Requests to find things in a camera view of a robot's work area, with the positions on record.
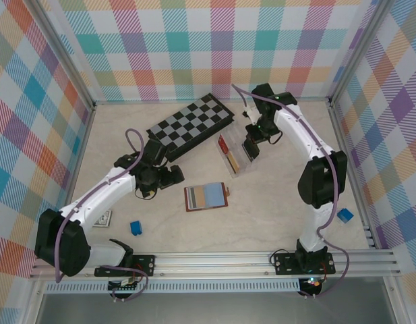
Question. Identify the brown leather card holder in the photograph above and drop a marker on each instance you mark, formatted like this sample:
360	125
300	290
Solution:
214	195

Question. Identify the small circuit board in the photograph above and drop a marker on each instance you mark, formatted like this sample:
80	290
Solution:
312	281
125	286

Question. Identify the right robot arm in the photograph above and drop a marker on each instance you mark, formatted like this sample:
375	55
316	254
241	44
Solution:
322	179

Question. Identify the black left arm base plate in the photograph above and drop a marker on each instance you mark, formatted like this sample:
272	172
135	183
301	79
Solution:
145	265

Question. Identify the black VIP card stack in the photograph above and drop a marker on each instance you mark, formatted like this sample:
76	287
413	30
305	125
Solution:
251	152

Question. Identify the gold card stack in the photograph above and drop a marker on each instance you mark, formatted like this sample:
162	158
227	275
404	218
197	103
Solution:
233	162

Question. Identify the clear acrylic card organizer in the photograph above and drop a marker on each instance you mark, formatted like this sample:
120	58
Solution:
241	168

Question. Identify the aluminium frame side rail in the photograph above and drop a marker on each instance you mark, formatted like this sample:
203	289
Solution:
356	168
77	148

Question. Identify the gold credit card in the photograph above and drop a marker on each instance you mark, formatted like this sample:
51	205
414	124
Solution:
200	197

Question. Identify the black folding chessboard box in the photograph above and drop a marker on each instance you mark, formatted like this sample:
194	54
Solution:
191	125

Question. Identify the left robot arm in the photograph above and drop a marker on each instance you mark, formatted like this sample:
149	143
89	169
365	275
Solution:
62	246

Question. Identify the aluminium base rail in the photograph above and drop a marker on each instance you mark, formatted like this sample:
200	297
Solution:
214	265

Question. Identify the red card stack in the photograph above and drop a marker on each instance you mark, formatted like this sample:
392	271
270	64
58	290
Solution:
222	144

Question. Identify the small grey card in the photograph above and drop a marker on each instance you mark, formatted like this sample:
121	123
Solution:
104	219

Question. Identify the aluminium frame post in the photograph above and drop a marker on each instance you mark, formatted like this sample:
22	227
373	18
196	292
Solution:
67	57
358	50

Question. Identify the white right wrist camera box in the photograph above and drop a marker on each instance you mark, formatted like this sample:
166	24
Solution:
252	113

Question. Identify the aluminium frame back rail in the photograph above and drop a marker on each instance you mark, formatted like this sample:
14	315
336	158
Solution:
143	102

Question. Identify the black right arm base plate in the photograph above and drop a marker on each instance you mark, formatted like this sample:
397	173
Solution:
285	263

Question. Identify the blue block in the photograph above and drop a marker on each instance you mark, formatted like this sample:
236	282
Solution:
136	228
345	216

